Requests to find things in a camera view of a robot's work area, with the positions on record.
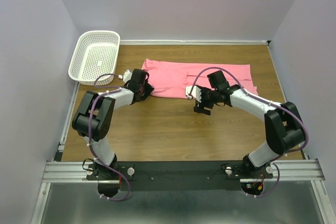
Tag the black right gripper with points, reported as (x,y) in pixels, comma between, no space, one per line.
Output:
(200,108)

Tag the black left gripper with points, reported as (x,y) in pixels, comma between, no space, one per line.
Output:
(148,89)

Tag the pink t shirt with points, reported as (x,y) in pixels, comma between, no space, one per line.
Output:
(169,79)

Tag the white perforated plastic basket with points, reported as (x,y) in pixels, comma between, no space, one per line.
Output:
(95,58)

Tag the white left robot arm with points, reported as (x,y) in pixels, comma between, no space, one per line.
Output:
(93,117)

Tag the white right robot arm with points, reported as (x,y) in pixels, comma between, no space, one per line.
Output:
(284,128)

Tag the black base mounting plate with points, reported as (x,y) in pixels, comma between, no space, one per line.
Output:
(179,176)

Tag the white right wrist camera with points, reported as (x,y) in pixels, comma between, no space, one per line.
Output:
(194,93)

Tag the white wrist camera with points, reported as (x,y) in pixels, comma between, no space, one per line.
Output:
(126,76)
(194,93)

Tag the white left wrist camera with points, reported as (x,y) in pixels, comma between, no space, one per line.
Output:
(126,76)

